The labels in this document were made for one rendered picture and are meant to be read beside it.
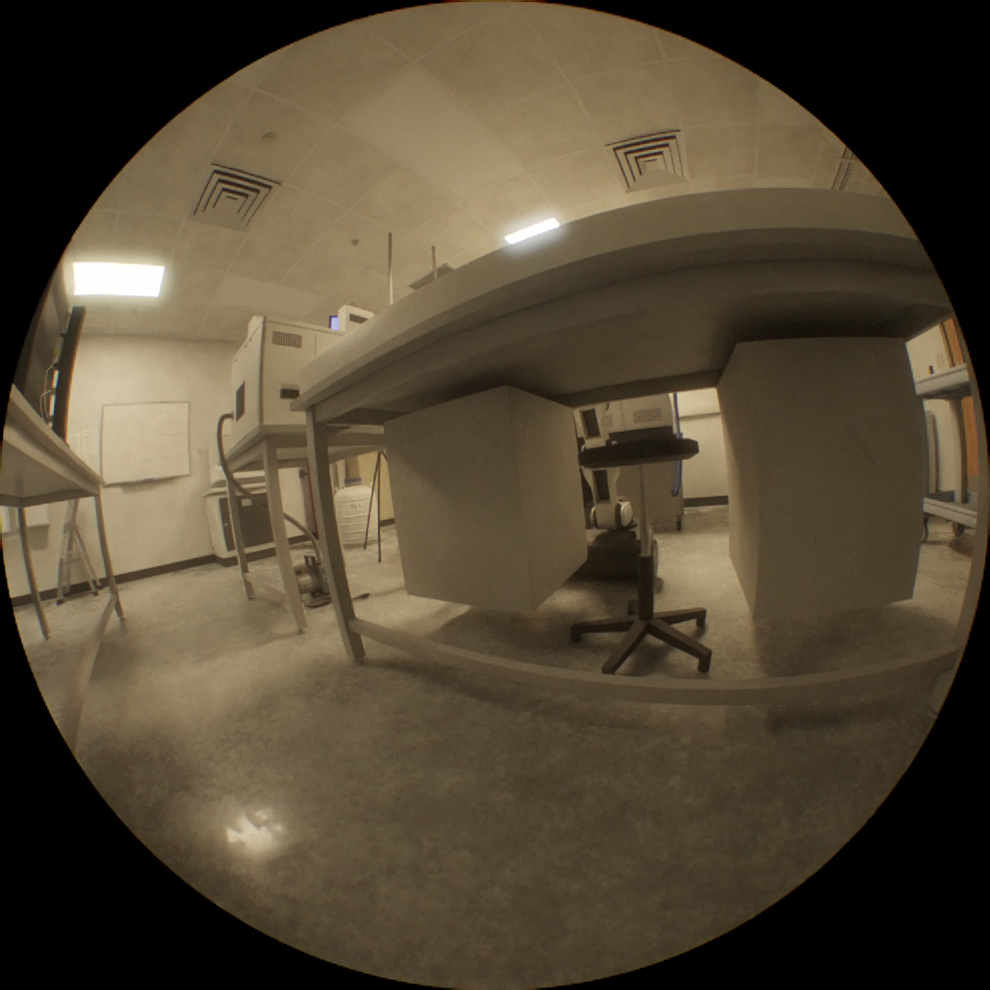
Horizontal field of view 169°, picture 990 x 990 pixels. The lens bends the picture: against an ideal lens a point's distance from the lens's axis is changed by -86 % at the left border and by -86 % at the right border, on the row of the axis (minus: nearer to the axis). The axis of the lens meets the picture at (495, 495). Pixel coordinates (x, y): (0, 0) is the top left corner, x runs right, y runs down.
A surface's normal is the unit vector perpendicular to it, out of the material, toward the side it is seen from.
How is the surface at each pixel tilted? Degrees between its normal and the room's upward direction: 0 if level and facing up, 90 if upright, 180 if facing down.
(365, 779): 0
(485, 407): 90
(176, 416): 90
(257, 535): 90
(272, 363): 90
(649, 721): 0
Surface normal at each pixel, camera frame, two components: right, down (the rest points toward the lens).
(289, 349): 0.84, -0.07
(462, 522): -0.52, 0.11
